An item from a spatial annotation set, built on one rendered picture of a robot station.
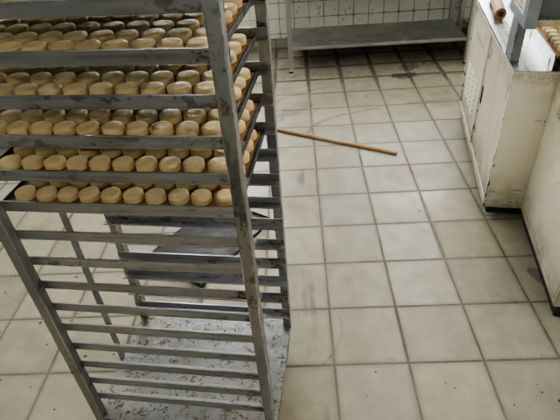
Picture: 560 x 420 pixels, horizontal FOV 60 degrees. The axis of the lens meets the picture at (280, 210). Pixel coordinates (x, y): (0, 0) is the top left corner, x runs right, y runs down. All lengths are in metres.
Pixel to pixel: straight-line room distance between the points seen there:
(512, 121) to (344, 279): 1.10
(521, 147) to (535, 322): 0.84
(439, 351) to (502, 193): 1.00
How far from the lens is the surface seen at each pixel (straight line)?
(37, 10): 1.04
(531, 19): 2.42
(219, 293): 1.30
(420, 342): 2.20
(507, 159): 2.69
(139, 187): 1.24
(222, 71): 0.91
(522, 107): 2.57
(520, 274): 2.61
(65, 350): 1.66
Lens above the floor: 1.71
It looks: 37 degrees down
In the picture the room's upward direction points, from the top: 5 degrees counter-clockwise
